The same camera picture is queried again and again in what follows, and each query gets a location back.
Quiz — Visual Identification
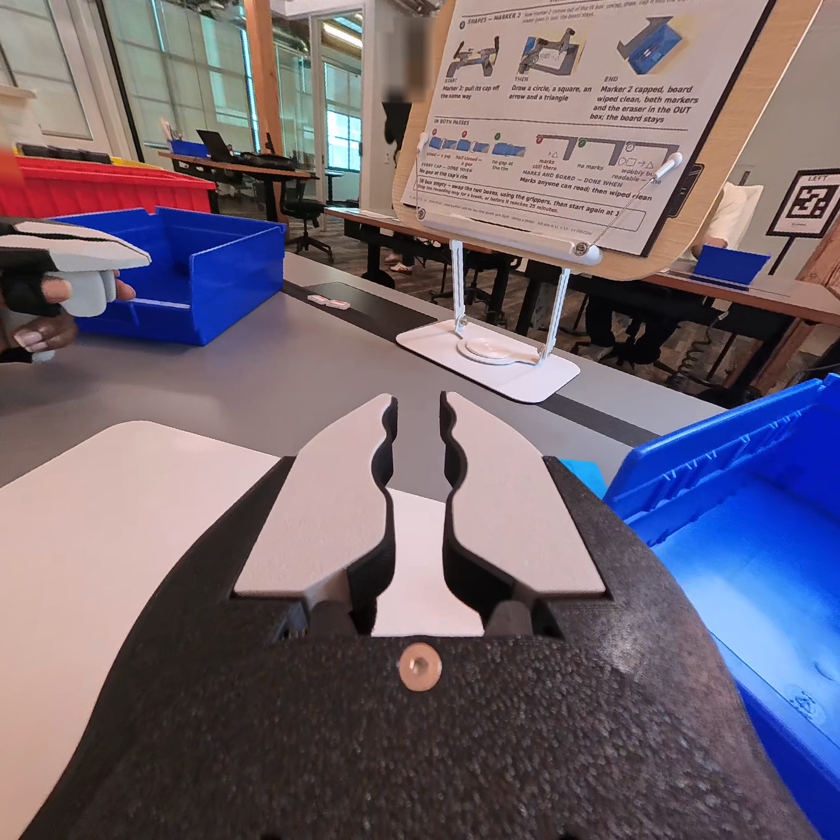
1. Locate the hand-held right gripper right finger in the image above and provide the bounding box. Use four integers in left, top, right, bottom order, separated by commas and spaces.
440, 392, 607, 607

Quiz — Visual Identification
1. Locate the black laptop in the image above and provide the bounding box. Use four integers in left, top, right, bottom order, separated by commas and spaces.
197, 129, 241, 166

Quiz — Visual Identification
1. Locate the wooden desk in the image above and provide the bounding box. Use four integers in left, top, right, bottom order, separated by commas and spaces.
326, 206, 840, 329

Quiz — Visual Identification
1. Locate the white stand with round base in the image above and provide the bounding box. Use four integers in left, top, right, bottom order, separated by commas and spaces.
447, 237, 573, 367

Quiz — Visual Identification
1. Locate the blue open-front storage bin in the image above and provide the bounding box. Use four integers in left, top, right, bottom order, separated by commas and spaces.
50, 206, 287, 347

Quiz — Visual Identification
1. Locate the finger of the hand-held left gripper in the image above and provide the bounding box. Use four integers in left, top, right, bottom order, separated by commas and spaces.
37, 241, 153, 275
0, 217, 135, 250

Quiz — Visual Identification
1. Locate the red storage bin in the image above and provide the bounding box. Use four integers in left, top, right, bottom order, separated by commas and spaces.
0, 149, 219, 219

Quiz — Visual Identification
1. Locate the black framed sign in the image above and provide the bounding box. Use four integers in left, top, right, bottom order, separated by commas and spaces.
767, 171, 840, 241

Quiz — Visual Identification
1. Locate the white paper sign board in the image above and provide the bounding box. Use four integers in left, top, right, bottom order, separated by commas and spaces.
392, 0, 823, 282

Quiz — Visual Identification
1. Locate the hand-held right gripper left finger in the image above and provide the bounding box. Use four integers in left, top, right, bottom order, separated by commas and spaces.
234, 394, 397, 606

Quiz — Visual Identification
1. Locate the person's left hand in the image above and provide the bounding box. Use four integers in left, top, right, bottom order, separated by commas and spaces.
0, 273, 137, 358

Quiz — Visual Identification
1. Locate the blue whiteboard eraser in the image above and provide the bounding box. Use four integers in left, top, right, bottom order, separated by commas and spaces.
562, 458, 613, 500

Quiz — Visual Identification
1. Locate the shallow blue bin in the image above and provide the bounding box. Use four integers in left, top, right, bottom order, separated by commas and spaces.
691, 245, 774, 288

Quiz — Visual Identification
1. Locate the office desk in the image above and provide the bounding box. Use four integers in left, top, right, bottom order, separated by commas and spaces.
158, 149, 319, 221

